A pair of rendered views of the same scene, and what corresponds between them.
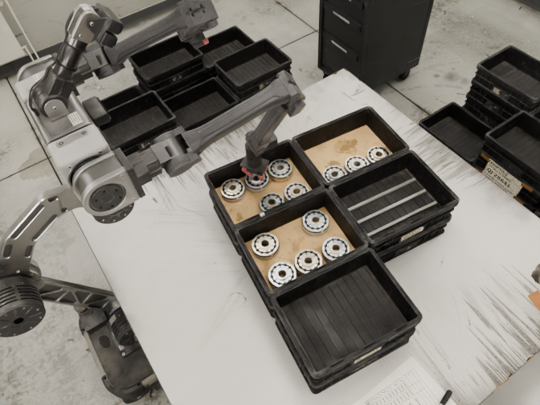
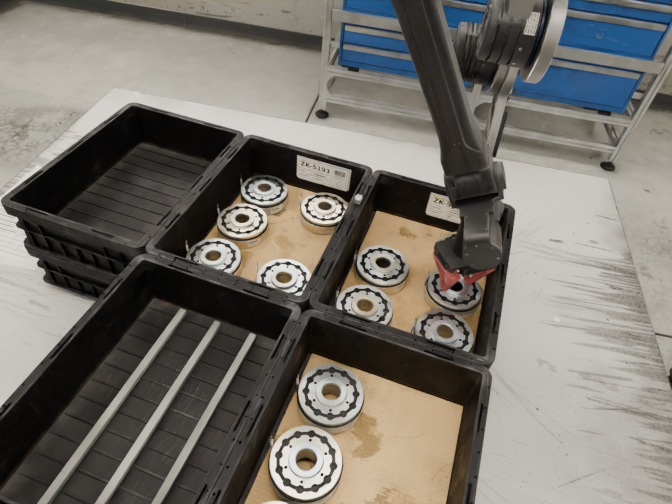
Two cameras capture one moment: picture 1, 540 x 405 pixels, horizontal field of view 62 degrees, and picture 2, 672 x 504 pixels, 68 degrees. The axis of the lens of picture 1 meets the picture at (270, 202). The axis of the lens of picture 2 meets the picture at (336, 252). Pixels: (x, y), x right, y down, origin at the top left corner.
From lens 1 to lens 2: 1.68 m
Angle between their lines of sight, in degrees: 70
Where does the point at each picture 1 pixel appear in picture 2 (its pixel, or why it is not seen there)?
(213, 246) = not seen: hidden behind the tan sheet
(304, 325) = (192, 174)
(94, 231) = (547, 175)
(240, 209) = (419, 243)
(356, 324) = (121, 205)
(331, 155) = (393, 466)
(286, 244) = (300, 237)
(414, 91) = not seen: outside the picture
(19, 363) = not seen: hidden behind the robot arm
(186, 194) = (538, 273)
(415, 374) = (21, 254)
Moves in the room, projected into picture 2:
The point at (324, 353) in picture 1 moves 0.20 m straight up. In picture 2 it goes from (147, 164) to (128, 84)
